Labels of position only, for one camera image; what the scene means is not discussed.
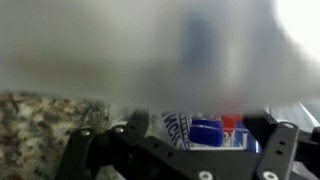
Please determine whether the clear plastic bag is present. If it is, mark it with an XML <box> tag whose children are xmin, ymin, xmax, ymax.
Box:
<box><xmin>0</xmin><ymin>0</ymin><xmax>320</xmax><ymax>114</ymax></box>

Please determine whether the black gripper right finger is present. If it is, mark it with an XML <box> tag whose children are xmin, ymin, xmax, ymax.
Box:
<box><xmin>243</xmin><ymin>112</ymin><xmax>320</xmax><ymax>180</ymax></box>

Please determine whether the bottle with blue label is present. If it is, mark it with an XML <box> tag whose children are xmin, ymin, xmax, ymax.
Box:
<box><xmin>152</xmin><ymin>112</ymin><xmax>261</xmax><ymax>153</ymax></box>

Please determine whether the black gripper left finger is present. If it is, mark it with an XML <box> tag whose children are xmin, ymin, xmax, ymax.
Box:
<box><xmin>54</xmin><ymin>108</ymin><xmax>241</xmax><ymax>180</ymax></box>

